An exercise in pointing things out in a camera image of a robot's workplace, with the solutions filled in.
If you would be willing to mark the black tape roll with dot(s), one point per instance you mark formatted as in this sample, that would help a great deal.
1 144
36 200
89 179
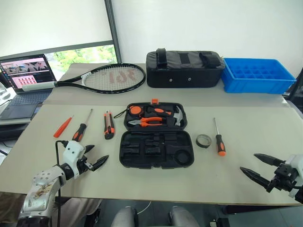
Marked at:
203 146

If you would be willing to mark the grey side desk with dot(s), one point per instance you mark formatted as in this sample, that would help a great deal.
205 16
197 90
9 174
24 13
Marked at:
9 121

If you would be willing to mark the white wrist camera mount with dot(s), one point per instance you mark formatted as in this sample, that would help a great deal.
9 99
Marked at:
296 163
71 151

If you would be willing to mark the open laptop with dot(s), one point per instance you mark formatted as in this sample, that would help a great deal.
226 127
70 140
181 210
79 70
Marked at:
23 99

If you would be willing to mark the silver hammer head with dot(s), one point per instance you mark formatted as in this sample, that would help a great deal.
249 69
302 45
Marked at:
178 116

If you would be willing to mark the small red screwdriver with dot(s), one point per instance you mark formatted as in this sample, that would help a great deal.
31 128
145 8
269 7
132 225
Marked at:
62 127

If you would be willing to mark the black chair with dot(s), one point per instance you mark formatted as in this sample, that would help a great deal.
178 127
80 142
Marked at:
297 94

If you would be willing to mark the black white tennis racket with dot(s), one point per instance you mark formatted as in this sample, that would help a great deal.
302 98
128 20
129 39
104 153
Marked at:
113 78

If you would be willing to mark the orange black utility knife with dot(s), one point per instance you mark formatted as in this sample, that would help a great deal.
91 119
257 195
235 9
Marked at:
109 127

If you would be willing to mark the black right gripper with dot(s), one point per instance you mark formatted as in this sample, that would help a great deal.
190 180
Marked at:
282 177

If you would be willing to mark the grey rounded shape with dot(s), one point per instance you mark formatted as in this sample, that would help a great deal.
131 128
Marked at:
183 217
124 217

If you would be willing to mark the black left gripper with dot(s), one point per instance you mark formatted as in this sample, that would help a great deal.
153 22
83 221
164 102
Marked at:
83 165

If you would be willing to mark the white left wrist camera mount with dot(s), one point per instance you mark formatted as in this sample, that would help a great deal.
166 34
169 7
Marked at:
71 151

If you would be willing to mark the beige cloth shape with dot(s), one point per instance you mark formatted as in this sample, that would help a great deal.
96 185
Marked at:
78 212

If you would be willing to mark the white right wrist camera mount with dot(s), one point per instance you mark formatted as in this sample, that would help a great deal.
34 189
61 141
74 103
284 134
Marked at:
296 163

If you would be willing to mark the grey window frame post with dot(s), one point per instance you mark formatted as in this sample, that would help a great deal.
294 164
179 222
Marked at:
113 30

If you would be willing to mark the black fabric bag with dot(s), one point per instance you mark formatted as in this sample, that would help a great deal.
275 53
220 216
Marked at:
184 78

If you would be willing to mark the blue plastic compartment crate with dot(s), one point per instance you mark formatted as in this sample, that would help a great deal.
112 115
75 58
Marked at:
255 86

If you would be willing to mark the black tool case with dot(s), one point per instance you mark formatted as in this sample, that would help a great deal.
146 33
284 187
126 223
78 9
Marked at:
132 142

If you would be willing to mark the white roller blind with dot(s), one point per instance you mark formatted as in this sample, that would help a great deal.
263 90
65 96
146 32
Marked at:
52 21

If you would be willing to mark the orange black tape measure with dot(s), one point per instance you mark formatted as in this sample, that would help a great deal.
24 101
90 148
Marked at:
136 110

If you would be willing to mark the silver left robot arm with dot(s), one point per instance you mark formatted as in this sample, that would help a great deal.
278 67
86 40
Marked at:
40 186

